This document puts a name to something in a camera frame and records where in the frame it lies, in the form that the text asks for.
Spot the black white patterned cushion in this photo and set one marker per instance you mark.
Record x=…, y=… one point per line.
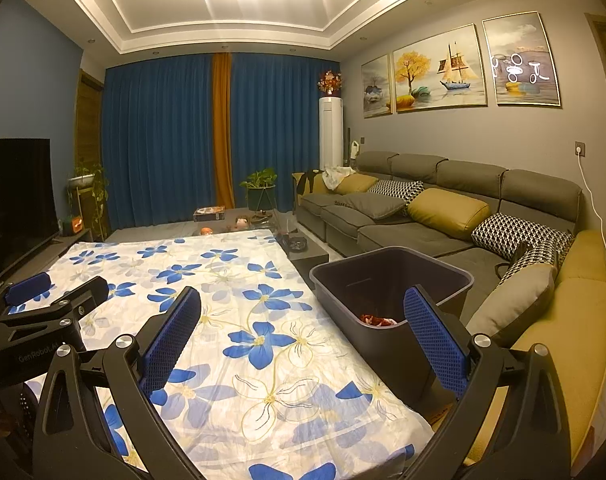
x=538, y=260
x=520, y=232
x=398, y=190

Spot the small yellow cushion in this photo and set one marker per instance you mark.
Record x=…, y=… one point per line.
x=355, y=183

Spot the trailing plant on stand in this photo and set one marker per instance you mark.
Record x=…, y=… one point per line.
x=88, y=182

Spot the tree and sailboat painting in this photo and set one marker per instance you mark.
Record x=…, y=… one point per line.
x=440, y=70

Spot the orange curtain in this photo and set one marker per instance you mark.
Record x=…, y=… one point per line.
x=223, y=130

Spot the wooden wall panel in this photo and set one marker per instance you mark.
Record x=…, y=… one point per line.
x=89, y=120

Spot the blue curtain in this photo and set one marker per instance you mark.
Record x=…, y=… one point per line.
x=283, y=125
x=158, y=135

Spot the large yellow cushion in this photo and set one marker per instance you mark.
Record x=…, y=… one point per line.
x=448, y=210

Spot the tea tray set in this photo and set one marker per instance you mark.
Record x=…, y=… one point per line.
x=263, y=217

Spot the orange toy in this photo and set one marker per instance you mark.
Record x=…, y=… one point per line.
x=206, y=231

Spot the plant in green pot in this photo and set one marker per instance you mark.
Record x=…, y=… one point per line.
x=260, y=195

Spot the dark grey cushion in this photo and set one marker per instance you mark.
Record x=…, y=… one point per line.
x=375, y=206

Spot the black television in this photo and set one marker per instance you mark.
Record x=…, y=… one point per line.
x=13, y=200

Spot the white handheld appliance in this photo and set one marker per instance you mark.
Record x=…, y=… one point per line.
x=354, y=152

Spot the white cloth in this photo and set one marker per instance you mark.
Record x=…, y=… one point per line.
x=339, y=176

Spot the grey sky painting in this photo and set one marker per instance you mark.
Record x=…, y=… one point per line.
x=522, y=60

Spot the blue floral blanket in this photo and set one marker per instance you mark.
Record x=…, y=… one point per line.
x=283, y=285

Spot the black ashtray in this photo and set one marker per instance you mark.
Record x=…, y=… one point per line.
x=295, y=242

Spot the grey plastic bin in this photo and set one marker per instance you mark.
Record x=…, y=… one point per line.
x=363, y=280

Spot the grey television cabinet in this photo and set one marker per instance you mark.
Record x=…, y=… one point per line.
x=58, y=250

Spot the small figurine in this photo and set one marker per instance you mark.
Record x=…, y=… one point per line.
x=243, y=222

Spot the wall socket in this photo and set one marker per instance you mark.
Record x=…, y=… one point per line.
x=579, y=148

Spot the light grey cushion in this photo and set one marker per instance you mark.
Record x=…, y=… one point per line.
x=513, y=305

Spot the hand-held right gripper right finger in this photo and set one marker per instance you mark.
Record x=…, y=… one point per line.
x=433, y=345

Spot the red snack wrapper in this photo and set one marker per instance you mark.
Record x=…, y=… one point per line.
x=378, y=320

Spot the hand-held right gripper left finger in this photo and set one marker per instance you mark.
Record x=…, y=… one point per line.
x=170, y=340

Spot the grey sectional sofa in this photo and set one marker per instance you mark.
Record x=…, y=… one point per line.
x=473, y=175

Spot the wooden door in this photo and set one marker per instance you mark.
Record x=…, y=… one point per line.
x=603, y=60

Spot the black garment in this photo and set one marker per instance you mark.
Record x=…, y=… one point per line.
x=307, y=182

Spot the dark coffee table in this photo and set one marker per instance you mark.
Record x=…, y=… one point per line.
x=313, y=255

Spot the red flower decoration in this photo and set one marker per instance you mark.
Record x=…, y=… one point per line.
x=329, y=84

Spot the small orange lamp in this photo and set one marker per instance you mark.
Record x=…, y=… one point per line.
x=74, y=225

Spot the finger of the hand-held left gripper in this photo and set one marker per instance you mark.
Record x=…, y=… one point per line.
x=30, y=287
x=83, y=295

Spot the small landscape painting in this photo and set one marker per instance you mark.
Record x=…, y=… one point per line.
x=376, y=87

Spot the white standing air conditioner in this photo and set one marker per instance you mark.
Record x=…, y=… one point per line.
x=331, y=135

